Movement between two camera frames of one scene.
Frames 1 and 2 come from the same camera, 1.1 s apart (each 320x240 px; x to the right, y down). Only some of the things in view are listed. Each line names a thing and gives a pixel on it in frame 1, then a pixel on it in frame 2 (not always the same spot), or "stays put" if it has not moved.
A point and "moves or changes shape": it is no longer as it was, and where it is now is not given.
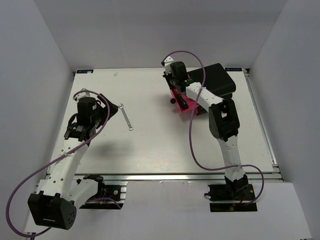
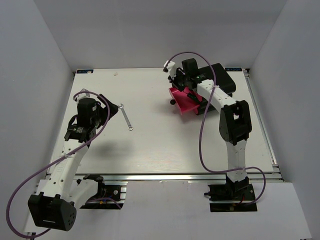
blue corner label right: (233, 69) stays put
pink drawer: (190, 102) stays put
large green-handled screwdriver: (183, 104) moves or changes shape
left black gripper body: (104, 113) stays put
